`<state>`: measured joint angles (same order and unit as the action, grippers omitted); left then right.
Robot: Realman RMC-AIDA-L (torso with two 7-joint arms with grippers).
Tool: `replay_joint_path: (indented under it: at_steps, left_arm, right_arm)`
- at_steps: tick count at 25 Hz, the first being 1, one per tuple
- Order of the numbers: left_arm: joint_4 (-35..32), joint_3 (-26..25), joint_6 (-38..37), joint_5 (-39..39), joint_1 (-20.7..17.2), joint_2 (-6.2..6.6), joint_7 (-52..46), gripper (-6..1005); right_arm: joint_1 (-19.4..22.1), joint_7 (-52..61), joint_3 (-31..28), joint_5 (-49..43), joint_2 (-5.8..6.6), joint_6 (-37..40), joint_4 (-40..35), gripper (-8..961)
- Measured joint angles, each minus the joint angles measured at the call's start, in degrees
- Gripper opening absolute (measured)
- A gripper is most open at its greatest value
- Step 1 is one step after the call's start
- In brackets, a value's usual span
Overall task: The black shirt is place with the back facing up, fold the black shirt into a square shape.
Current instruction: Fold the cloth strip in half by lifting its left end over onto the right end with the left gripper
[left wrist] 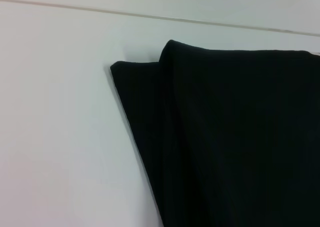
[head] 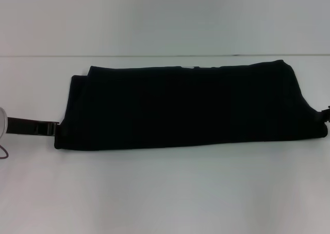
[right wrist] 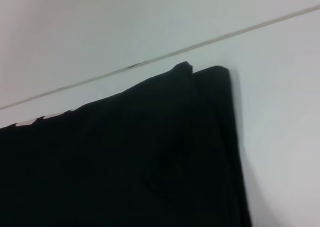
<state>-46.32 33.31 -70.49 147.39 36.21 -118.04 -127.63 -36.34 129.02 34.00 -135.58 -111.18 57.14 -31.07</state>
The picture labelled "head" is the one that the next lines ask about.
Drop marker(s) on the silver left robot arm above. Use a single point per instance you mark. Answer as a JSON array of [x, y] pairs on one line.
[[2, 121]]

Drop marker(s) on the black t-shirt with pink print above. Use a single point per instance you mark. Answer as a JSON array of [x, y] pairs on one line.
[[193, 107]]

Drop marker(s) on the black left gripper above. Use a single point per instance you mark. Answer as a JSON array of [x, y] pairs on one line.
[[23, 125]]

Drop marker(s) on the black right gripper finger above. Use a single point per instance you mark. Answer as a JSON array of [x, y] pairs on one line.
[[324, 114]]

